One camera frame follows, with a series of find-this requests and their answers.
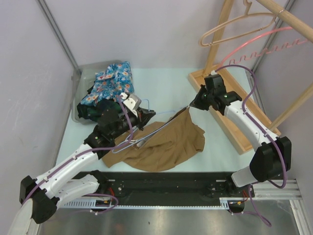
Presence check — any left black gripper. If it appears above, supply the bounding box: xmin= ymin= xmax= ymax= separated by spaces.
xmin=110 ymin=107 xmax=156 ymax=140

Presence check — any light blue wire hanger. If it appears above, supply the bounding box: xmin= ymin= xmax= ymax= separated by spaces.
xmin=112 ymin=98 xmax=190 ymax=154

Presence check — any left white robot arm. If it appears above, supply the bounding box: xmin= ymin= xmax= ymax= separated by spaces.
xmin=20 ymin=107 xmax=156 ymax=224

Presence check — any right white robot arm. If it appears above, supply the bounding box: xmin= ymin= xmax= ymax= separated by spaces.
xmin=190 ymin=74 xmax=291 ymax=196

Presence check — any pink plastic hanger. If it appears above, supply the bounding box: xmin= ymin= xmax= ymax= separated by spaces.
xmin=218 ymin=26 xmax=310 ymax=68

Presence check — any beige wooden hanger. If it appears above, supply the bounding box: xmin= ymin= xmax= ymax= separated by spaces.
xmin=199 ymin=0 xmax=276 ymax=47

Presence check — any blue floral garment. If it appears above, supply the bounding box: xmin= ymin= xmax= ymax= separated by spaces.
xmin=80 ymin=61 xmax=134 ymax=106

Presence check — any dark green garment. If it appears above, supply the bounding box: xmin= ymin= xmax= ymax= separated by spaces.
xmin=76 ymin=99 xmax=122 ymax=122

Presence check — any grey plastic bin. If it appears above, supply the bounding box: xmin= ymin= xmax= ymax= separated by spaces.
xmin=71 ymin=60 xmax=122 ymax=123

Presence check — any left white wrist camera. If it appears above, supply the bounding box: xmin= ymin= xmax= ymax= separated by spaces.
xmin=120 ymin=93 xmax=142 ymax=117

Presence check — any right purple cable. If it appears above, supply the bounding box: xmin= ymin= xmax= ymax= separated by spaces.
xmin=215 ymin=65 xmax=288 ymax=227

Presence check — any white slotted cable duct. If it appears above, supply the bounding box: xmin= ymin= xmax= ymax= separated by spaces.
xmin=58 ymin=197 xmax=232 ymax=210

